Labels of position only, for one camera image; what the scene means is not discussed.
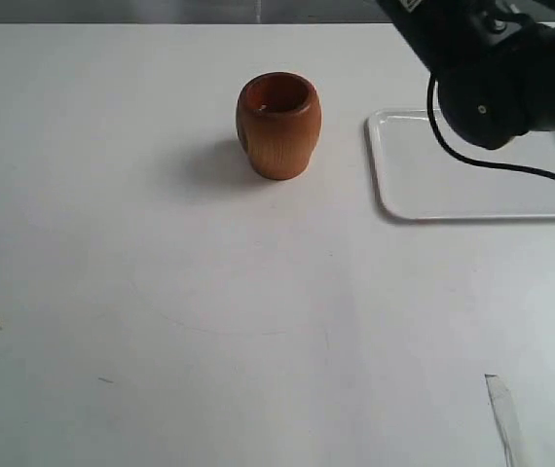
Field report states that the white rectangular plastic tray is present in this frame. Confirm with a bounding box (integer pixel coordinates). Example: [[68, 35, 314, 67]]
[[366, 110, 555, 222]]

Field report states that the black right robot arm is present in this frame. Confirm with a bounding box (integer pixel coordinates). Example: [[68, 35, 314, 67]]
[[379, 0, 555, 150]]

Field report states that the brown wooden mortar cup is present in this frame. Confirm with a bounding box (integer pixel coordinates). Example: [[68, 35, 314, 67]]
[[235, 72, 322, 181]]

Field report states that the clear tape strip right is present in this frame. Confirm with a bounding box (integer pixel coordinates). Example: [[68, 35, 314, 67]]
[[485, 375, 529, 467]]

